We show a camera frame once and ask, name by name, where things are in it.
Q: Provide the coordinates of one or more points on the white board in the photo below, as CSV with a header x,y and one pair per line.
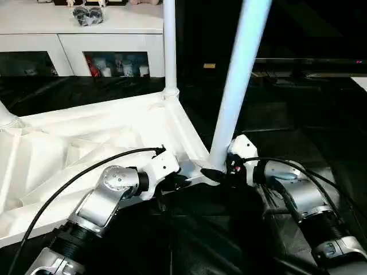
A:
x,y
360,83

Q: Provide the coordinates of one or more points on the white plastic table top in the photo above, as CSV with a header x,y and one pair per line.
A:
x,y
86,129

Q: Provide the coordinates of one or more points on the small tan label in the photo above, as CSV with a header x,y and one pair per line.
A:
x,y
209,66

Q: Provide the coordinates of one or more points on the white glass-door cabinet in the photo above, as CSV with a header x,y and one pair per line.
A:
x,y
71,37

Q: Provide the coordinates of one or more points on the red item in cabinet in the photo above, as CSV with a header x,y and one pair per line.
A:
x,y
94,68

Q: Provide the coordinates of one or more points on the tan rounded ornament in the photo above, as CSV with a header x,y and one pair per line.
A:
x,y
143,2

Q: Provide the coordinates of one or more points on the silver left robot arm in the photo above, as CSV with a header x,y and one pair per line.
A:
x,y
94,206

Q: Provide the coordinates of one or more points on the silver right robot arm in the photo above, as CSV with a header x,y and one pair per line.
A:
x,y
304,197

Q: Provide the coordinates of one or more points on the white jar in cabinet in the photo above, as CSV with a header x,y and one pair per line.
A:
x,y
144,70

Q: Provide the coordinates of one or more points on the black table mat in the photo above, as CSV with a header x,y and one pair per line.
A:
x,y
286,129

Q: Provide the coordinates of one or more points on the black bundle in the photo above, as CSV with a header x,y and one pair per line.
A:
x,y
87,15

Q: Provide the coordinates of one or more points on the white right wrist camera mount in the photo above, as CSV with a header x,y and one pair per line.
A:
x,y
242,144

